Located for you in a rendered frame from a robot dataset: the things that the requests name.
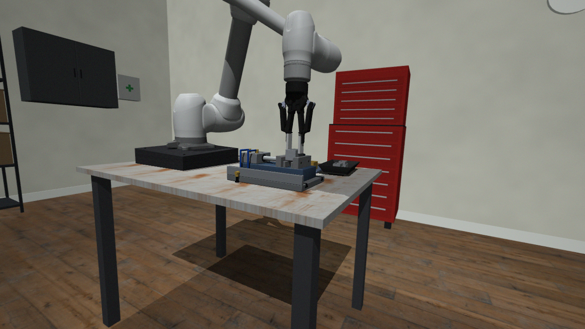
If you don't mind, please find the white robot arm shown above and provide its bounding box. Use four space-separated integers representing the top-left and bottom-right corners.
165 0 342 150

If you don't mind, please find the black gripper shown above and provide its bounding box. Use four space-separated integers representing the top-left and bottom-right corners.
278 81 315 154

